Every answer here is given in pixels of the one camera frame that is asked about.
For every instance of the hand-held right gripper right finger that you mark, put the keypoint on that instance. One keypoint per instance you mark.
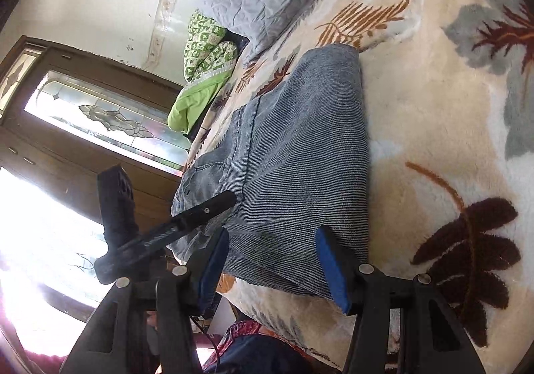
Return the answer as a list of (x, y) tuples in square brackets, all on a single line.
[(331, 269)]

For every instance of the brown wooden door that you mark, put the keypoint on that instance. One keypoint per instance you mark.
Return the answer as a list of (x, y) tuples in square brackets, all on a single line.
[(83, 165)]

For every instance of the grey-blue denim pants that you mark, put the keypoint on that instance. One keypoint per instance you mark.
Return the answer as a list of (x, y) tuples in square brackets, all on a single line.
[(300, 157)]

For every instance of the green patterned quilt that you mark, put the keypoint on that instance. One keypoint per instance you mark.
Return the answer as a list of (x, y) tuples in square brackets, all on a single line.
[(200, 65)]

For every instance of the leaded glass door pane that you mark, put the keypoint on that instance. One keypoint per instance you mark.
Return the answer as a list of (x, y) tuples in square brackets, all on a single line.
[(108, 115)]

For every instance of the dark blue clothing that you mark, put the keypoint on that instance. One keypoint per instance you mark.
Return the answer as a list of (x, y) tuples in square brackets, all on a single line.
[(258, 357)]

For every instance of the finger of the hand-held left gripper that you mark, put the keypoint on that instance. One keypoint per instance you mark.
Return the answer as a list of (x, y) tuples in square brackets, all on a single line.
[(208, 209)]

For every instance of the leaf-print fleece blanket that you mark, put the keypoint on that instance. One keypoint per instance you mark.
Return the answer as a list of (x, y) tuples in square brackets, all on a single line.
[(438, 98)]

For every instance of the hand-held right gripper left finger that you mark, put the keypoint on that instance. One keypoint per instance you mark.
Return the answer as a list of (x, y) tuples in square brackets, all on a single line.
[(212, 269)]

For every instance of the red patterned cloth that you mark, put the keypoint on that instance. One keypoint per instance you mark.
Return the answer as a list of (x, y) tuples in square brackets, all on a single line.
[(246, 328)]

